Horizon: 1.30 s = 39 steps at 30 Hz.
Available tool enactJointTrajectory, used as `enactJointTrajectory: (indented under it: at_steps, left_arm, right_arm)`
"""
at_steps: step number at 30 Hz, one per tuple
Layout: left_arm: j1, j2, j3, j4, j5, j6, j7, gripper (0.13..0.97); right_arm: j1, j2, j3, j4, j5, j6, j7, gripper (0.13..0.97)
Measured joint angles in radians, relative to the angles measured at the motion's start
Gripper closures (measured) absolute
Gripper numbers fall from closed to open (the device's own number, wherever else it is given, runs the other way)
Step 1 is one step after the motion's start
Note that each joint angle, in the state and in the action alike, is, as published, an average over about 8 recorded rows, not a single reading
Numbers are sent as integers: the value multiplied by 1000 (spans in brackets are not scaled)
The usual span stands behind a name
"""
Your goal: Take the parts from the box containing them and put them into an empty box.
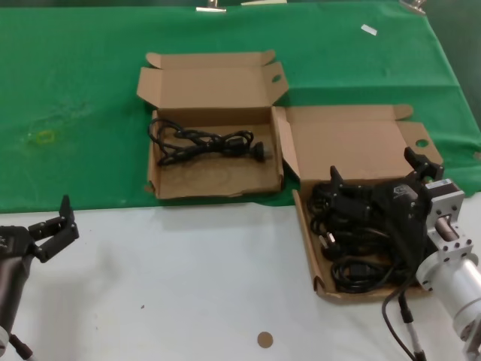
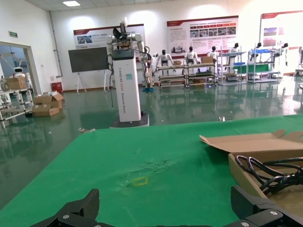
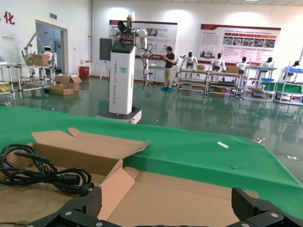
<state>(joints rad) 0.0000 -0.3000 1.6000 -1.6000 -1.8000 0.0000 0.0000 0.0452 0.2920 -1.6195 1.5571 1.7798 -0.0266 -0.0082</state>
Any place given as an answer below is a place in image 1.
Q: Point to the beige paper strip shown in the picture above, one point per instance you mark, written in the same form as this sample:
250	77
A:
263	2

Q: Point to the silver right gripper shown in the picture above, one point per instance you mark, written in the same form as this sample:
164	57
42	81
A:
447	205

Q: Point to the green table cloth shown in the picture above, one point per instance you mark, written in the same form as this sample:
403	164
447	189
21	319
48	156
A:
75	75

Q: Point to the torn-edge open cardboard box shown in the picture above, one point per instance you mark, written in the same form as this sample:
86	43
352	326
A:
214	182

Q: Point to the brown cardboard disc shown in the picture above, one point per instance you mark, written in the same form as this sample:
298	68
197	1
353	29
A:
265	340

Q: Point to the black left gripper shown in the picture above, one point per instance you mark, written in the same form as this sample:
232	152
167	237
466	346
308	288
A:
17	242

